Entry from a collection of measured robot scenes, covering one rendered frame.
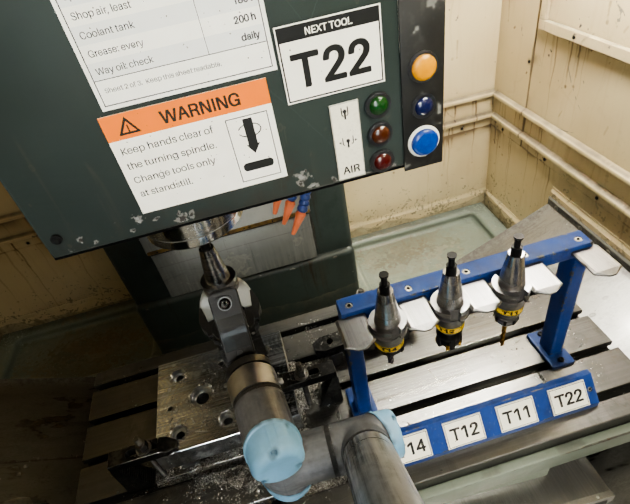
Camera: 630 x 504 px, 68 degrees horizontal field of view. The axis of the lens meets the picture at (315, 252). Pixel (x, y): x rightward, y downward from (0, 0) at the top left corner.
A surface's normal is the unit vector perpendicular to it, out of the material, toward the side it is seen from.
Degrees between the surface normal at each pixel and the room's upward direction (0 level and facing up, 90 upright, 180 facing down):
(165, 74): 90
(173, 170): 90
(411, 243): 0
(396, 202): 90
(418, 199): 90
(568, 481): 7
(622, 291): 24
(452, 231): 0
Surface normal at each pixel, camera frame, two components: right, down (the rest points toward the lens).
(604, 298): -0.53, -0.58
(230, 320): 0.18, 0.08
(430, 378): -0.16, -0.75
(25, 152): 0.23, 0.60
